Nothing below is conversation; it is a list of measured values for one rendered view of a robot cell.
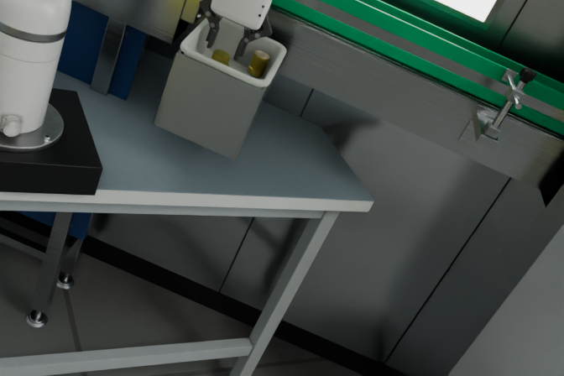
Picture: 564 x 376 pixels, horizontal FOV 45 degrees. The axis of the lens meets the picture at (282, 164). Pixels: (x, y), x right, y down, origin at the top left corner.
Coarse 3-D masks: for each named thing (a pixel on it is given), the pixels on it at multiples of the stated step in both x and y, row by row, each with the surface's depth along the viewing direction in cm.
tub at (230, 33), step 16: (192, 32) 127; (224, 32) 139; (240, 32) 139; (192, 48) 127; (224, 48) 140; (256, 48) 140; (272, 48) 139; (208, 64) 120; (240, 64) 141; (272, 64) 140; (256, 80) 120
